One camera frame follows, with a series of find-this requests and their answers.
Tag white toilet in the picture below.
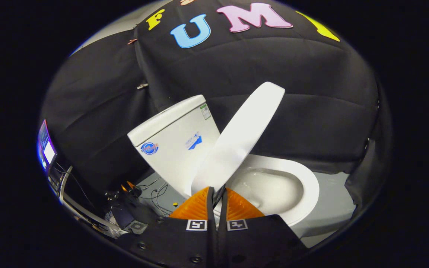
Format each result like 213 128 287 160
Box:
127 95 321 239

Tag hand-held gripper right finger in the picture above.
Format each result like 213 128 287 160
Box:
217 187 309 268

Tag black lid handle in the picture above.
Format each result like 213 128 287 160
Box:
213 184 226 207

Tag white toilet lid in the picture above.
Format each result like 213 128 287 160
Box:
191 82 286 197

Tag metal frame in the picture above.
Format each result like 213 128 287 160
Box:
49 164 120 239

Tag white toilet seat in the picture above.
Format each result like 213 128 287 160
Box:
226 154 320 227

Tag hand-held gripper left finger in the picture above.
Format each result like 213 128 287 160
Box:
117 186 218 268

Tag thin black floor cables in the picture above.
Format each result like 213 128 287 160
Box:
136 178 179 217

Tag black and orange device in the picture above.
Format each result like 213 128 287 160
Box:
105 181 143 204

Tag lit computer monitor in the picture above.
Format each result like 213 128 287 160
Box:
37 119 58 173

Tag black box with fan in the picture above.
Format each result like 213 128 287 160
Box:
110 203 152 235

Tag black backdrop cloth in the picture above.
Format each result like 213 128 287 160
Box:
39 0 392 209

